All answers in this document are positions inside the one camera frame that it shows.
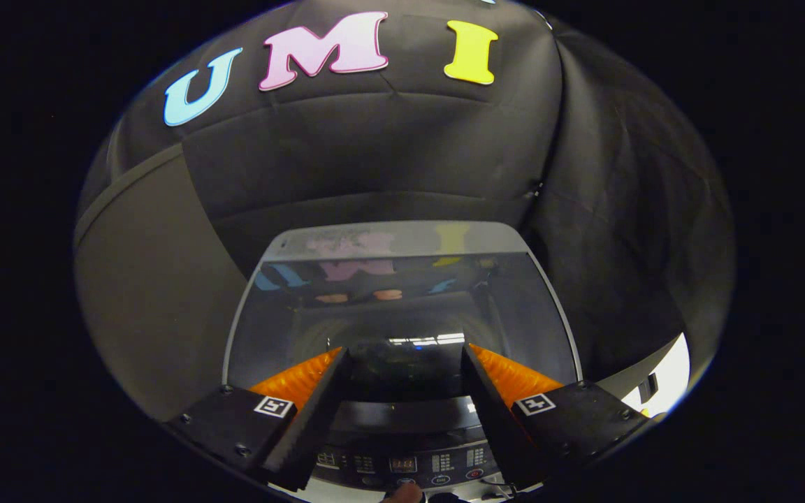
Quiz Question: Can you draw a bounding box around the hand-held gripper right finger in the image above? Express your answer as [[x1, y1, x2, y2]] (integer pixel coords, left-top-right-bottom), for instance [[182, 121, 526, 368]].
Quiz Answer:
[[462, 344, 651, 490]]

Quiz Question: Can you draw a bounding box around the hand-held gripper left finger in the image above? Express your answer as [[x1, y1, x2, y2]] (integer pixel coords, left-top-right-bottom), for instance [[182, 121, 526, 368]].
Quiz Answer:
[[165, 347, 353, 492]]

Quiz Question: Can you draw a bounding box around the grey washing machine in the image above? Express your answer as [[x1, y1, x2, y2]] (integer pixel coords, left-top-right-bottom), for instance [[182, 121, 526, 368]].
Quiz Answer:
[[270, 398, 515, 502]]

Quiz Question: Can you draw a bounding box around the white card with yellow label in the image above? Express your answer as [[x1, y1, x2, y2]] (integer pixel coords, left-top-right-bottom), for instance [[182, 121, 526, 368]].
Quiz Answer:
[[619, 333, 691, 418]]

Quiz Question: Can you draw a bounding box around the grey table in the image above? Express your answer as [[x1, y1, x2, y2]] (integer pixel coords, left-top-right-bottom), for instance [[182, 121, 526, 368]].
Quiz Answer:
[[74, 143, 249, 422]]

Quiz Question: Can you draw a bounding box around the black backdrop cloth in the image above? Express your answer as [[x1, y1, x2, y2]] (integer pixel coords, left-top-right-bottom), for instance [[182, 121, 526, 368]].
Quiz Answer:
[[74, 0, 735, 399]]

